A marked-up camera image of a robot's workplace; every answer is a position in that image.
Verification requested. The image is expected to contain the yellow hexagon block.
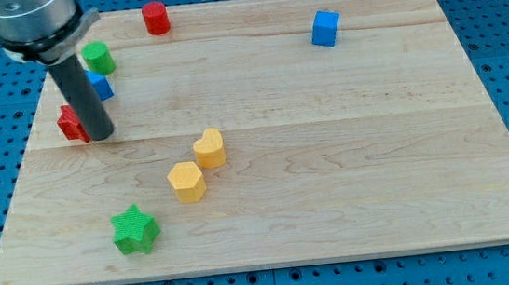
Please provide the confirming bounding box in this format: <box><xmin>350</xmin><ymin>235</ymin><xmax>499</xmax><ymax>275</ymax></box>
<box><xmin>167</xmin><ymin>161</ymin><xmax>207</xmax><ymax>204</ymax></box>

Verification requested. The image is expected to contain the green cylinder block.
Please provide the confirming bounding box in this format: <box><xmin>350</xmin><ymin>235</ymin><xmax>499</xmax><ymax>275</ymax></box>
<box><xmin>81</xmin><ymin>41</ymin><xmax>117</xmax><ymax>75</ymax></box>

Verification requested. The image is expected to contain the red cylinder block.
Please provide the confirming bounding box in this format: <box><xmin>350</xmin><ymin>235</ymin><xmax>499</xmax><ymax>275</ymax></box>
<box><xmin>142</xmin><ymin>1</ymin><xmax>172</xmax><ymax>36</ymax></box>

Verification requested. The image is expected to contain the green star block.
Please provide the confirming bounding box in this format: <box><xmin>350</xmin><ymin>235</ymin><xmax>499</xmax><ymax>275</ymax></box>
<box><xmin>110</xmin><ymin>204</ymin><xmax>161</xmax><ymax>255</ymax></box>

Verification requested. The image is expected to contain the red star block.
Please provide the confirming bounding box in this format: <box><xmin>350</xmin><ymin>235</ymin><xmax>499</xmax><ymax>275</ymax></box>
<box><xmin>57</xmin><ymin>105</ymin><xmax>90</xmax><ymax>143</ymax></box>

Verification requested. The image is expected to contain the blue cube block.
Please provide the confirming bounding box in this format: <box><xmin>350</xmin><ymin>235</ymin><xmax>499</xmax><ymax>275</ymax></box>
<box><xmin>311</xmin><ymin>10</ymin><xmax>340</xmax><ymax>48</ymax></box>

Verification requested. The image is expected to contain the yellow heart block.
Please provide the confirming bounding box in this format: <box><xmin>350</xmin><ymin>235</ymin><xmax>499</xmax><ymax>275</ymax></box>
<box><xmin>193</xmin><ymin>128</ymin><xmax>227</xmax><ymax>169</ymax></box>

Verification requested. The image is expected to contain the blue block behind rod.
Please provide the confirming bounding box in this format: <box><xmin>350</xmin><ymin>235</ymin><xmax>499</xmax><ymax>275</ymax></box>
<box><xmin>85</xmin><ymin>70</ymin><xmax>114</xmax><ymax>101</ymax></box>

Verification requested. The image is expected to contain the wooden board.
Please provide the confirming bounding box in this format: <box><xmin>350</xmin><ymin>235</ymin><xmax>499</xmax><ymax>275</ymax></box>
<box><xmin>0</xmin><ymin>0</ymin><xmax>509</xmax><ymax>285</ymax></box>

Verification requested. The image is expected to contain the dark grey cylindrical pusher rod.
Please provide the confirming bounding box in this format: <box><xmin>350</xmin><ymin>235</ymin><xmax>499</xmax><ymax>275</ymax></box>
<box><xmin>48</xmin><ymin>55</ymin><xmax>115</xmax><ymax>141</ymax></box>

